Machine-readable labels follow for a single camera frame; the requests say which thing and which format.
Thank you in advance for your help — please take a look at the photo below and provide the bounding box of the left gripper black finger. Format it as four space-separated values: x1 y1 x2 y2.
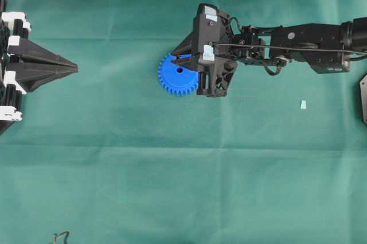
7 38 77 69
5 63 78 92

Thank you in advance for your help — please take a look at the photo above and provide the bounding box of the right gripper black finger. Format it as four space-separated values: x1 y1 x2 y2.
171 32 193 55
171 54 198 71

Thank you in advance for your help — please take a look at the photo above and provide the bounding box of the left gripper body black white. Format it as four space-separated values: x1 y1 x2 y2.
1 12 31 133

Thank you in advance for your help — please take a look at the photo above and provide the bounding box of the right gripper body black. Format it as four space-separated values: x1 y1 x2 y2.
192 3 237 96

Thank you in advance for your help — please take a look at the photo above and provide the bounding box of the blue plastic gear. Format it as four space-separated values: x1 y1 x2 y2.
157 55 198 96

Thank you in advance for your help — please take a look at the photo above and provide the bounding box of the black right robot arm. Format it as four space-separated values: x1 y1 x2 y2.
171 3 366 97

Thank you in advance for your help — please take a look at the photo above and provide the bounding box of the pale tape scrap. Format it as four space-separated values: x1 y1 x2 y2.
300 100 307 110

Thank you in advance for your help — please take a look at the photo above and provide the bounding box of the green table cloth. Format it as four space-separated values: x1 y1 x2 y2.
1 0 366 243

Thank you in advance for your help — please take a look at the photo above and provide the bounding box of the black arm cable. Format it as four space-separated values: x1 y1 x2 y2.
210 42 367 55

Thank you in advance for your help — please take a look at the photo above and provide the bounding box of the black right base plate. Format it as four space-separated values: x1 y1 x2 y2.
359 75 367 125

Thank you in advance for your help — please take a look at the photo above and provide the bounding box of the thin wire loop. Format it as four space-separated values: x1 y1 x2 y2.
51 231 70 244

